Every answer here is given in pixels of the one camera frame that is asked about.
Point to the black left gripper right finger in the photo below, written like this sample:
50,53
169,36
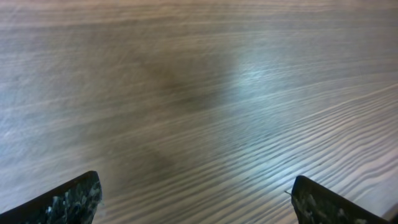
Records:
315,204

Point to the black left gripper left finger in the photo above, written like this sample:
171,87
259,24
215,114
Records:
74,202

